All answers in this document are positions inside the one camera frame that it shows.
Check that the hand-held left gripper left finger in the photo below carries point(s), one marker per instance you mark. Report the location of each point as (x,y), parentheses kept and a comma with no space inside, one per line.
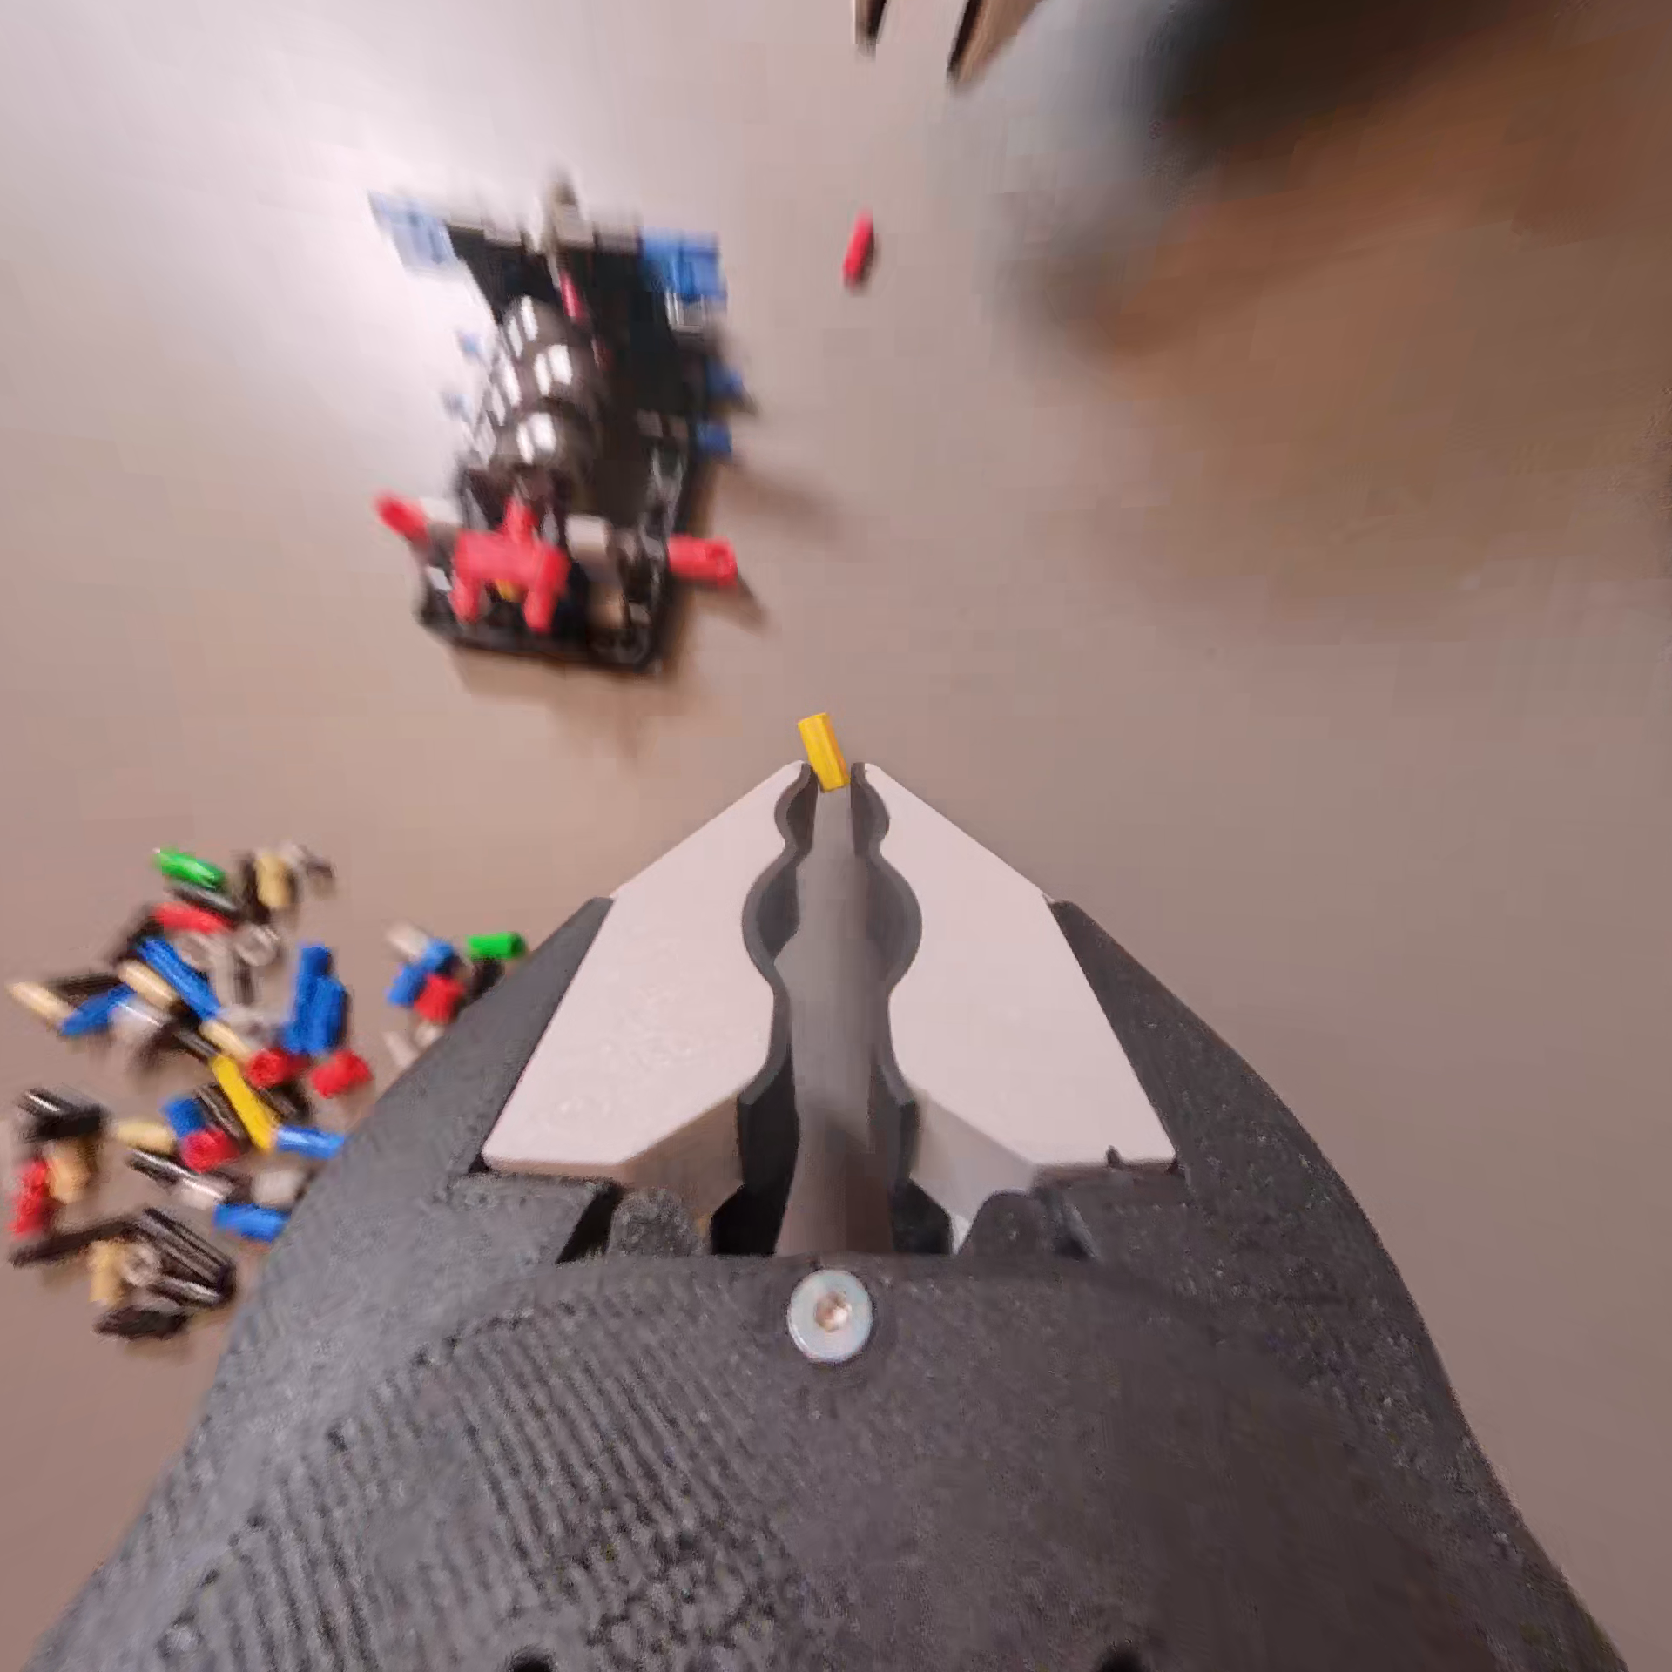
(627,1020)

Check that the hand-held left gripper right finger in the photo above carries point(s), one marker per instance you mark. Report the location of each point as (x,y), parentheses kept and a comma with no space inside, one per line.
(1031,1032)

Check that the yellow lego axle connector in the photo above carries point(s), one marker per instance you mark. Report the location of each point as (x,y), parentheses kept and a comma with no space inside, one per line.
(822,751)

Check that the black lego chassis assembly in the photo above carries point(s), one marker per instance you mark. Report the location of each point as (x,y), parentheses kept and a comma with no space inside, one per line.
(561,431)

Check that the small red lego axle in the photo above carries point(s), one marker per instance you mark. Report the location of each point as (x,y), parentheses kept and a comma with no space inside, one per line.
(857,247)

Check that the pile of loose lego pieces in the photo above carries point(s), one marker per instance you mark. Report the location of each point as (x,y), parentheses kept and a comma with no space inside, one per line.
(220,1046)

